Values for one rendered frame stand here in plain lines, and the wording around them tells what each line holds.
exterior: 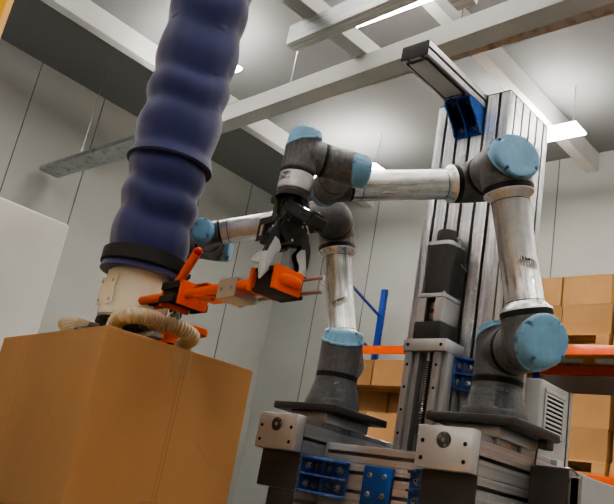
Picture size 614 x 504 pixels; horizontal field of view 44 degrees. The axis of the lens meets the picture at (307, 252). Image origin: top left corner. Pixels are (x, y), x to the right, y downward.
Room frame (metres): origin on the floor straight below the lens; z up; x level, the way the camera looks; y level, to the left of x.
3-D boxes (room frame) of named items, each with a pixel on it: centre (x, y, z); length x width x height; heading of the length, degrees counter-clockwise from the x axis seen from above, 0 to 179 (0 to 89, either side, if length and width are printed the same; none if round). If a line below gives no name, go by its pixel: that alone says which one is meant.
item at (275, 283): (1.49, 0.05, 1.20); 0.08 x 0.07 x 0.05; 39
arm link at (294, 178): (1.51, 0.05, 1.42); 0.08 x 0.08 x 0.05
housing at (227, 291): (1.60, 0.13, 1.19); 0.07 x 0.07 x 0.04; 39
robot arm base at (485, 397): (1.75, -0.49, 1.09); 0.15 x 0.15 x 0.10
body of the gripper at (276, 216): (1.51, 0.06, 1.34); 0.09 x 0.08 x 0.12; 39
